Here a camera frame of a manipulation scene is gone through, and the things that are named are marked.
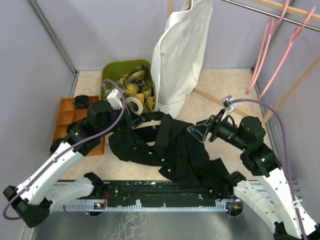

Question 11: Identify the wooden rack frame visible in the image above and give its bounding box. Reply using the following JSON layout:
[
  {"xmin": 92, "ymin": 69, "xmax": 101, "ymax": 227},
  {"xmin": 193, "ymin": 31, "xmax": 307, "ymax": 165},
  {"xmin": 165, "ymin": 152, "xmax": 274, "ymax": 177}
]
[{"xmin": 167, "ymin": 0, "xmax": 320, "ymax": 124}]

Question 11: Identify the beige wooden hanger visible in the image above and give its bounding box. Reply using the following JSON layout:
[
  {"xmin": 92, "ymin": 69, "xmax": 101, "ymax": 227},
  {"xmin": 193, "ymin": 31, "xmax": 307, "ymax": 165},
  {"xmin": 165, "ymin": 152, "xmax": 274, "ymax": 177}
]
[{"xmin": 125, "ymin": 96, "xmax": 162, "ymax": 146}]

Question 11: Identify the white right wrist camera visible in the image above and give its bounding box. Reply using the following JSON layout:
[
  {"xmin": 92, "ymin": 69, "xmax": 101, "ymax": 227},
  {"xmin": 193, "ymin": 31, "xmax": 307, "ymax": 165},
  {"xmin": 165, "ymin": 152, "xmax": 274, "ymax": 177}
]
[{"xmin": 221, "ymin": 95, "xmax": 238, "ymax": 120}]

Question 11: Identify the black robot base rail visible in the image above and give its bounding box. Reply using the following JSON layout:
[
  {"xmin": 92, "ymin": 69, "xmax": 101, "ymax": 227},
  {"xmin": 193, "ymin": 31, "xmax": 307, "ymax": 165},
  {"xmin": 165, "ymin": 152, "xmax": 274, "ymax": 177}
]
[{"xmin": 80, "ymin": 180, "xmax": 235, "ymax": 208}]

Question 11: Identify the green plastic basket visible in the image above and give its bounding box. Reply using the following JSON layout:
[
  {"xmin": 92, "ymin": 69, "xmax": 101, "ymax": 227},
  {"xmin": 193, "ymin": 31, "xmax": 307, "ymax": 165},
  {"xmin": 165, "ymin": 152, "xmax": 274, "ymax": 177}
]
[{"xmin": 99, "ymin": 59, "xmax": 156, "ymax": 111}]

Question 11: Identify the pink hanger with plaid shirt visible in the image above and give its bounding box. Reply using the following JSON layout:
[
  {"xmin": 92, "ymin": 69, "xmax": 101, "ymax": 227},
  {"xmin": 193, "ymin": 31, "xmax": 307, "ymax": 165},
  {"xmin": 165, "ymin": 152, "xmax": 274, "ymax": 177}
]
[{"xmin": 245, "ymin": 0, "xmax": 290, "ymax": 95}]

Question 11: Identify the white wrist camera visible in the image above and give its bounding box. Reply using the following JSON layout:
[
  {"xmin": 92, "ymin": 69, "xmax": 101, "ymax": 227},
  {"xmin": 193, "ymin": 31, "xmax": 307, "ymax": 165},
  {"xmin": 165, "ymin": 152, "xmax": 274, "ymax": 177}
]
[
  {"xmin": 106, "ymin": 88, "xmax": 126, "ymax": 110},
  {"xmin": 221, "ymin": 95, "xmax": 238, "ymax": 120}
]

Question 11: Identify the pink plastic hanger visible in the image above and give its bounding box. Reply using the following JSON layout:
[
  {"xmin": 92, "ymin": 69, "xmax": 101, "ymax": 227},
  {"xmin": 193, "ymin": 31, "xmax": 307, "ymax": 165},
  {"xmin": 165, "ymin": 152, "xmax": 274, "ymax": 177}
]
[{"xmin": 258, "ymin": 6, "xmax": 317, "ymax": 100}]

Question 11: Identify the yellow plaid shirt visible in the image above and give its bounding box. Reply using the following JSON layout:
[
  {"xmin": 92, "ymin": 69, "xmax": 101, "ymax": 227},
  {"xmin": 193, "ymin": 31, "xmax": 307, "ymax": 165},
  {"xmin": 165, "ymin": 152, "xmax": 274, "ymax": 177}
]
[{"xmin": 113, "ymin": 64, "xmax": 155, "ymax": 113}]

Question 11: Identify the metal hanging rod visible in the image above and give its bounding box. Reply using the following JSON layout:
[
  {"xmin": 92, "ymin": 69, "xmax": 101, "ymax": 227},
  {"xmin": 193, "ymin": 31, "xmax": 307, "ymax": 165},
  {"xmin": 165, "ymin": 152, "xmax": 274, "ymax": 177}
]
[{"xmin": 219, "ymin": 0, "xmax": 320, "ymax": 31}]

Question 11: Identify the cream white hanging garment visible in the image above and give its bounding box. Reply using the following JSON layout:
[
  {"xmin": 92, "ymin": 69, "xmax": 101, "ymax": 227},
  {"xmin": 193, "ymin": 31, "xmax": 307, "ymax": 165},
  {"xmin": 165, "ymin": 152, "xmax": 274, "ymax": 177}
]
[{"xmin": 150, "ymin": 0, "xmax": 213, "ymax": 119}]

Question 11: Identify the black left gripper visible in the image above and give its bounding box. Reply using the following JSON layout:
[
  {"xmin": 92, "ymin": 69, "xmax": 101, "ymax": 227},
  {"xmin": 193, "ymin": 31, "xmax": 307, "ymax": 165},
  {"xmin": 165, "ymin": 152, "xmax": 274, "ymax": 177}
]
[{"xmin": 98, "ymin": 102, "xmax": 146, "ymax": 137}]

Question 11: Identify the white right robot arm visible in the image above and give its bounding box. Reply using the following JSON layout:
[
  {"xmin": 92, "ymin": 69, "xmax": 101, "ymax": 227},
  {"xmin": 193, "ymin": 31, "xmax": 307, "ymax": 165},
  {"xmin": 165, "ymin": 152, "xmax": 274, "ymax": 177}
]
[{"xmin": 187, "ymin": 114, "xmax": 320, "ymax": 240}]

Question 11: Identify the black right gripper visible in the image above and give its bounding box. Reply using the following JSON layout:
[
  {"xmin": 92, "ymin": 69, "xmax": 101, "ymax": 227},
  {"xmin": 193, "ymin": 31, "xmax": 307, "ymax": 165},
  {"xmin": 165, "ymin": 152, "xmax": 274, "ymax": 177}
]
[{"xmin": 187, "ymin": 108, "xmax": 248, "ymax": 150}]

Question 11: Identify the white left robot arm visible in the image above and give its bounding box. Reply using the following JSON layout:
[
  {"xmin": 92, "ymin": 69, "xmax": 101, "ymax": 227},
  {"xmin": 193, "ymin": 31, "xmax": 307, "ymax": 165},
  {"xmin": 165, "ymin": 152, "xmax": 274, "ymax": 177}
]
[{"xmin": 3, "ymin": 100, "xmax": 145, "ymax": 228}]

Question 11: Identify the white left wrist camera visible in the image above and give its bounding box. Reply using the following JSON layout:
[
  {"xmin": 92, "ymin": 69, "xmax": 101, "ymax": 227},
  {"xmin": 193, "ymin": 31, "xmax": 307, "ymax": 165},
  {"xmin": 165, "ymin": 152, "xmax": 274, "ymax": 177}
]
[{"xmin": 106, "ymin": 88, "xmax": 126, "ymax": 110}]

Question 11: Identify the black garment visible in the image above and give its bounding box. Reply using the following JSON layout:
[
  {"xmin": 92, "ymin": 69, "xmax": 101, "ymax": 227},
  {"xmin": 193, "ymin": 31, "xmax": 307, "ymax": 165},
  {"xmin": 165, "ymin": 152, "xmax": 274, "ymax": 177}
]
[{"xmin": 108, "ymin": 112, "xmax": 229, "ymax": 193}]

